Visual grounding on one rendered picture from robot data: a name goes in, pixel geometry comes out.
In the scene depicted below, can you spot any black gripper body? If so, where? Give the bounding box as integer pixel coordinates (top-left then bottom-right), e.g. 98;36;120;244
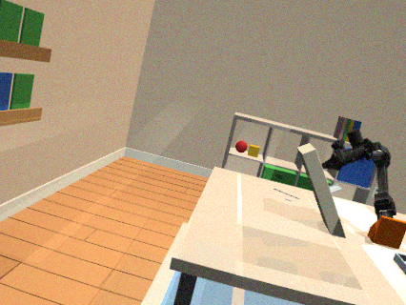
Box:
335;148;356;171

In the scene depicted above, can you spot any cream service panel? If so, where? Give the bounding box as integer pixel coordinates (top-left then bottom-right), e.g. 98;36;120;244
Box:
297;143;346;238

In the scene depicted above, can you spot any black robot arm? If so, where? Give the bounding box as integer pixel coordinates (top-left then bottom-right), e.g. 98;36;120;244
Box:
332;129;396;220

